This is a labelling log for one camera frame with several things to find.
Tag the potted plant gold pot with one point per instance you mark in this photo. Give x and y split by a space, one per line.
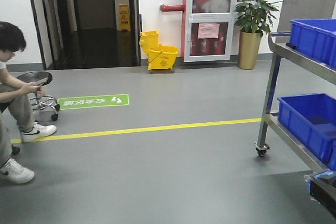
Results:
255 18

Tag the yellow wet floor sign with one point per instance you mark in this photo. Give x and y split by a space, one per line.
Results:
124 18

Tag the fire hydrant cabinet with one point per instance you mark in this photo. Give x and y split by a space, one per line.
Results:
207 29

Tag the round metal stool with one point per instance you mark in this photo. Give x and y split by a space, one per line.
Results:
39 103

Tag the blue bin cart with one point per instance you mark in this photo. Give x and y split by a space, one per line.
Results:
314 38
311 119

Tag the seated person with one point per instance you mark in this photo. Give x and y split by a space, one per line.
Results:
14 94

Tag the yellow mop bucket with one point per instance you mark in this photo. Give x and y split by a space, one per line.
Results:
161 58

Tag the blue bin cart top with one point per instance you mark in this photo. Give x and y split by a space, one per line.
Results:
314 38

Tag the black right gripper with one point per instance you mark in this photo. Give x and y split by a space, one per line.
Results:
321 187

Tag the steel cart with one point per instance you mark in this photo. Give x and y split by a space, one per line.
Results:
293 73

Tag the blue bin cart lower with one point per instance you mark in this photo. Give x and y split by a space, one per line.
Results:
311 119

